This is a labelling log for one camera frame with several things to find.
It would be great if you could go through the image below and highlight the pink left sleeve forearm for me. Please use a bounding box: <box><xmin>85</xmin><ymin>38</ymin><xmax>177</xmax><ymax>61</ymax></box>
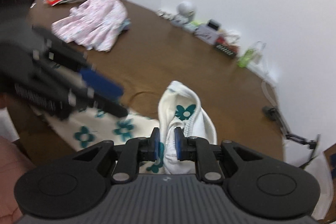
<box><xmin>0</xmin><ymin>137</ymin><xmax>34</xmax><ymax>223</ymax></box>

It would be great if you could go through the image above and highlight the green liquid bottle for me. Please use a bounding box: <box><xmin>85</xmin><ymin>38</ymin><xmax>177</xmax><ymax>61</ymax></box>
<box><xmin>238</xmin><ymin>41</ymin><xmax>266</xmax><ymax>68</ymax></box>

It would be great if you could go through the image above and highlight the white robot figurine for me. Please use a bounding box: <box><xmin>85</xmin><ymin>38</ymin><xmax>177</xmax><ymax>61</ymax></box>
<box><xmin>171</xmin><ymin>1</ymin><xmax>196</xmax><ymax>27</ymax></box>

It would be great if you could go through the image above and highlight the white letter ornament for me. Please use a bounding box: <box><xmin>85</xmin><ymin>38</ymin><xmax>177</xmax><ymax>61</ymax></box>
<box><xmin>156</xmin><ymin>10</ymin><xmax>175</xmax><ymax>20</ymax></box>

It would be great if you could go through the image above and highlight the white tin box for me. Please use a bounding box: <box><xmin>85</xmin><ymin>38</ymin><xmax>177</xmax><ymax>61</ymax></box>
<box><xmin>194</xmin><ymin>24</ymin><xmax>219</xmax><ymax>46</ymax></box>

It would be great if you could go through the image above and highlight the red black tissue box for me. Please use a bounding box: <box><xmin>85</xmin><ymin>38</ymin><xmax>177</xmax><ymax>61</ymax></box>
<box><xmin>214</xmin><ymin>32</ymin><xmax>240</xmax><ymax>59</ymax></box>

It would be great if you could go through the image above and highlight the white teal flower garment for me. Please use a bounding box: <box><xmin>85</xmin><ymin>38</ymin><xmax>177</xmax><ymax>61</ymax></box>
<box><xmin>45</xmin><ymin>80</ymin><xmax>219</xmax><ymax>175</ymax></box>

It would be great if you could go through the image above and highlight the black small box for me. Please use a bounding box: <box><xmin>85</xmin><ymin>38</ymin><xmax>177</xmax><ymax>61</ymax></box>
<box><xmin>207</xmin><ymin>19</ymin><xmax>221</xmax><ymax>31</ymax></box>

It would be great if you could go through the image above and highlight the white power strip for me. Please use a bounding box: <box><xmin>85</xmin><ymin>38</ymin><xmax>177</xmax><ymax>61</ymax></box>
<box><xmin>247</xmin><ymin>62</ymin><xmax>277</xmax><ymax>87</ymax></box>

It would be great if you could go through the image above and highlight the white charging cable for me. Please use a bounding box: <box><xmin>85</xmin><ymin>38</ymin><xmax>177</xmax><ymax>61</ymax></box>
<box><xmin>261</xmin><ymin>66</ymin><xmax>280</xmax><ymax>109</ymax></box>

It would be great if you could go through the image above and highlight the black articulated desk stand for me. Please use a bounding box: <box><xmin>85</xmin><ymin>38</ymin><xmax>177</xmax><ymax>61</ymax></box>
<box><xmin>262</xmin><ymin>106</ymin><xmax>320</xmax><ymax>150</ymax></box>

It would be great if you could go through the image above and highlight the pink floral garment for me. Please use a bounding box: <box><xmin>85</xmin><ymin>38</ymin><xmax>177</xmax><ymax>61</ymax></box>
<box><xmin>51</xmin><ymin>0</ymin><xmax>128</xmax><ymax>52</ymax></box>

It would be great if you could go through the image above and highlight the green white small box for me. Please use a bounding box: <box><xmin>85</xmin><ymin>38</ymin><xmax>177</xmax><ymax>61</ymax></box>
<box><xmin>182</xmin><ymin>20</ymin><xmax>202</xmax><ymax>34</ymax></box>

